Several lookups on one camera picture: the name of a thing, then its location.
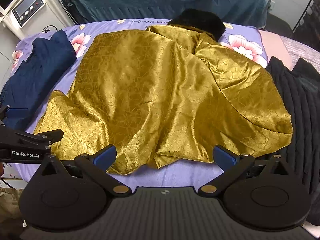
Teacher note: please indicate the gold satin padded jacket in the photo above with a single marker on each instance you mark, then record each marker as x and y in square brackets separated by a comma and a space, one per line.
[167, 93]

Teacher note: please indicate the white appliance with control panel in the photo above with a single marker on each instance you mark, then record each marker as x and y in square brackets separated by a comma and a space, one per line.
[28, 17]

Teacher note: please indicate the black wire shelf rack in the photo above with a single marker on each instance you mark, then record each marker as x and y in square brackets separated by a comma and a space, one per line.
[307, 27]

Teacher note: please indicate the navy blue folded garment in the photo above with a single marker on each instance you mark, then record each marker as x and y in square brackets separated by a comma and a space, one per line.
[33, 80]

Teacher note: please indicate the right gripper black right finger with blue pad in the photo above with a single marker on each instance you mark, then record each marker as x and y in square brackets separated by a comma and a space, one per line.
[260, 194]

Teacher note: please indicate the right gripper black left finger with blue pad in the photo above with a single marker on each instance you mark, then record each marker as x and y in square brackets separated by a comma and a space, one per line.
[71, 194]

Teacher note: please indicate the black quilted jacket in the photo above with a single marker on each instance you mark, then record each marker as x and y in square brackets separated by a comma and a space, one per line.
[299, 89]

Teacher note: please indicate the purple floral bed sheet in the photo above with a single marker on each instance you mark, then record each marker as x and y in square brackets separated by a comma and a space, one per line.
[245, 40]

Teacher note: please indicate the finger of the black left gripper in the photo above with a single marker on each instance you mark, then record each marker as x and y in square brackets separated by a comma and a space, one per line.
[48, 137]

